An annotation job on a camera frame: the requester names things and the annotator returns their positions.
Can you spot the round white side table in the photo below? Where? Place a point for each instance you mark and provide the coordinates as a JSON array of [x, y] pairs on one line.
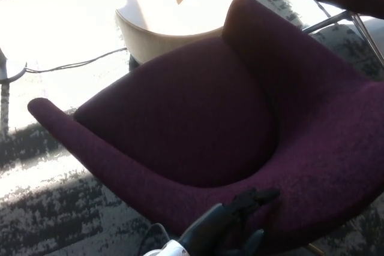
[[144, 40]]

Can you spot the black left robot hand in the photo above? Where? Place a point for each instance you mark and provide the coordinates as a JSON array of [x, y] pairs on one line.
[[249, 200]]

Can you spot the round grey lamp base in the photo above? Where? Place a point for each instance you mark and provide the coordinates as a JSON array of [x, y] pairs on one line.
[[10, 71]]

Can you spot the purple armchair seat cushion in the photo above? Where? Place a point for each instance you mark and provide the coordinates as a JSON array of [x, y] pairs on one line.
[[180, 118]]

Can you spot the purple fabric armchair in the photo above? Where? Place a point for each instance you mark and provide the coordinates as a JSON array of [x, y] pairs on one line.
[[318, 148]]

